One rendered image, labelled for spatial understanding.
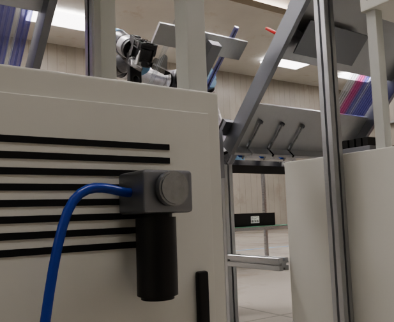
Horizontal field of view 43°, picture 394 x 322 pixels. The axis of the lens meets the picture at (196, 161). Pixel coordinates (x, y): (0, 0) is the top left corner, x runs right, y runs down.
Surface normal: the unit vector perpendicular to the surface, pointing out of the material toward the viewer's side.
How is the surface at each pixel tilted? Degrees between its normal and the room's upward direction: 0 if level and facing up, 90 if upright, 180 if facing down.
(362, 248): 90
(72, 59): 90
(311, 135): 133
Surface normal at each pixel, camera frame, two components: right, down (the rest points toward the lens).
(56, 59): 0.55, -0.11
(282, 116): 0.44, 0.60
